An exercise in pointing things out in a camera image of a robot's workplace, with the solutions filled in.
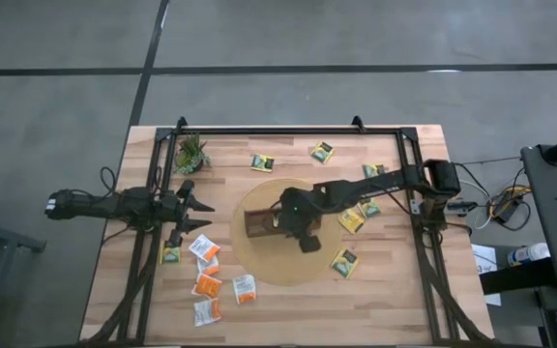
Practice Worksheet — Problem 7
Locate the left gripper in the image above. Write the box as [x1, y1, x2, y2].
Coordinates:
[160, 179, 216, 248]

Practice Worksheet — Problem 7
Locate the wooden tea box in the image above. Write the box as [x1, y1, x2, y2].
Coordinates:
[243, 207, 323, 239]

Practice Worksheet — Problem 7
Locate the white orange tea bag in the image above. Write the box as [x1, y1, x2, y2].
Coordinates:
[192, 298, 222, 328]
[196, 255, 221, 276]
[232, 274, 258, 305]
[191, 273, 223, 299]
[188, 234, 221, 264]

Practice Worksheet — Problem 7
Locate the round woven placemat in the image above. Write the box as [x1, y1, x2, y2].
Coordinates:
[229, 178, 343, 287]

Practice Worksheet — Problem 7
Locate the potted green succulent plant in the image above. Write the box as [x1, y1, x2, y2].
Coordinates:
[172, 133, 212, 175]

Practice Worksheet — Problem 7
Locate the white paper sheet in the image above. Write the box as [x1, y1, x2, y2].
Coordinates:
[470, 244, 503, 307]

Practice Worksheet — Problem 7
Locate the black metal stand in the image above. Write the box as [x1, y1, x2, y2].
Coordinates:
[0, 192, 47, 348]

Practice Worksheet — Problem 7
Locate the white bottle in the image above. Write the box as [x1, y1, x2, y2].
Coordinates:
[507, 242, 552, 268]

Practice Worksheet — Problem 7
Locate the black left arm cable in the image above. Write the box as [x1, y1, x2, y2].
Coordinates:
[102, 166, 118, 194]

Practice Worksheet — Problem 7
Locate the black aluminium rig frame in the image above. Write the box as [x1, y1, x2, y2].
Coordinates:
[79, 115, 492, 347]

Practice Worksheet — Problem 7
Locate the bundle of cables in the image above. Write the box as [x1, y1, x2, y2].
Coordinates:
[452, 159, 534, 231]

